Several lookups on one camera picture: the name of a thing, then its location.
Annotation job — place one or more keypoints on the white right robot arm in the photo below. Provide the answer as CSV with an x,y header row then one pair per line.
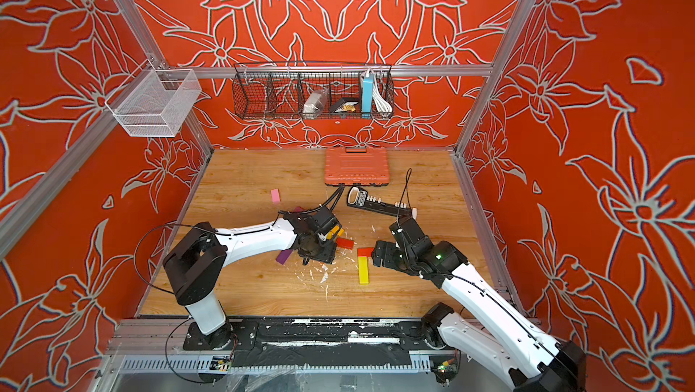
x,y
506,343

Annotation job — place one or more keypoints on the white wire basket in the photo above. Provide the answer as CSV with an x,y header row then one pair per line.
x,y
155,104

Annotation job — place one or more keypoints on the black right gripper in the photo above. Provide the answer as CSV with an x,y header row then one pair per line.
x,y
387,260

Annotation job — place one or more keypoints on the black wire wall basket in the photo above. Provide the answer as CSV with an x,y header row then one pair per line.
x,y
296,91

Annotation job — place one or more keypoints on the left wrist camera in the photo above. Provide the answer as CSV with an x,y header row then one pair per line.
x,y
322,221

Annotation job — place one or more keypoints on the aluminium frame post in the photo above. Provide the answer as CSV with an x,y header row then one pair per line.
x,y
138,27

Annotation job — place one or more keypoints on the silver packet in basket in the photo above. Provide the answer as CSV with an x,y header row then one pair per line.
x,y
314,106

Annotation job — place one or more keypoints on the orange plastic tool case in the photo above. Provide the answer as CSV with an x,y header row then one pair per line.
x,y
356,166

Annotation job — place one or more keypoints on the orange block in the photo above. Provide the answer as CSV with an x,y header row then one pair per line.
x,y
337,231

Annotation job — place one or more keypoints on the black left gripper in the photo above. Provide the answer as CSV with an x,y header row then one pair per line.
x,y
328,257

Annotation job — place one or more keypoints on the small red block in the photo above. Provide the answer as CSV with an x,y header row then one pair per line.
x,y
345,243

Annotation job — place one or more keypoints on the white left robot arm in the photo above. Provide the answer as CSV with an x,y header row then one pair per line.
x,y
194,265

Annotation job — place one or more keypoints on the lime yellow long block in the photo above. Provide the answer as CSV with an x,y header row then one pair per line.
x,y
363,274

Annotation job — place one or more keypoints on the light pink block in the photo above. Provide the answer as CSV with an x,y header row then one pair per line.
x,y
276,196

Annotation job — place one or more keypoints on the dark purple block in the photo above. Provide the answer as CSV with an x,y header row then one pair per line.
x,y
283,256

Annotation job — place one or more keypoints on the red cube block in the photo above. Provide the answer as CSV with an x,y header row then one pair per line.
x,y
365,251

